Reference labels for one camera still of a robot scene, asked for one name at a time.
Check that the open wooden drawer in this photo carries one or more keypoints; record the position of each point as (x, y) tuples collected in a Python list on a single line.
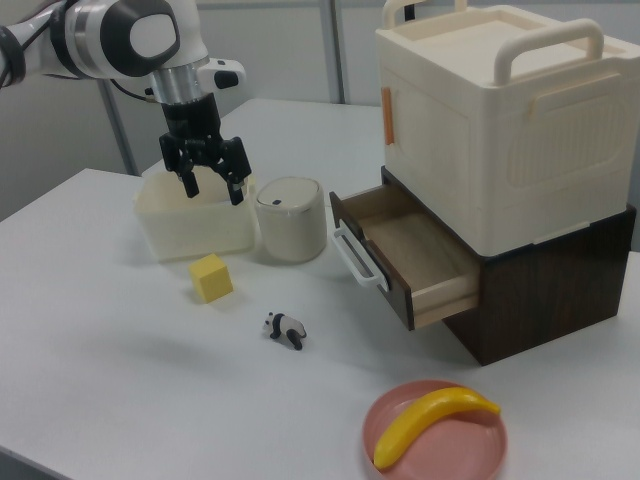
[(425, 250)]

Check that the pink plate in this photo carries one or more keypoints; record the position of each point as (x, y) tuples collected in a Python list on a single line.
[(450, 450)]

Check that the grey metal post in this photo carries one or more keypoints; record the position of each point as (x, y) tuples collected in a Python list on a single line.
[(120, 130)]

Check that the cream plastic storage box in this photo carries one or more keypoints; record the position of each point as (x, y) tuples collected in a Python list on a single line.
[(450, 150)]

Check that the dark brown wooden cabinet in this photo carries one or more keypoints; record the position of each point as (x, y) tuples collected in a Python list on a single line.
[(550, 300)]

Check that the small cream lidded bin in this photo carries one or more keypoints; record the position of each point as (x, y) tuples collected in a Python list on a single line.
[(290, 230)]

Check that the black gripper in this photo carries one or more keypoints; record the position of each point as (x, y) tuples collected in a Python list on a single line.
[(192, 122)]

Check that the yellow foam cube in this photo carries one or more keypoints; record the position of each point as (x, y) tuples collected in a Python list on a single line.
[(212, 280)]

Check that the small panda toy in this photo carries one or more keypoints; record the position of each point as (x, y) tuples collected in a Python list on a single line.
[(285, 325)]

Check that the orange storage box latch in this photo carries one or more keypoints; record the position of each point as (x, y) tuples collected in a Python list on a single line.
[(388, 117)]

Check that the open cream plastic container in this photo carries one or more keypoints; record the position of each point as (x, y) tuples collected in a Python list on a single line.
[(195, 230)]

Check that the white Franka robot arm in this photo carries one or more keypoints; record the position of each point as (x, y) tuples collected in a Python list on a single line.
[(100, 40)]

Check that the yellow toy banana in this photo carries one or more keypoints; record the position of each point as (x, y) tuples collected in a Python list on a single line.
[(425, 415)]

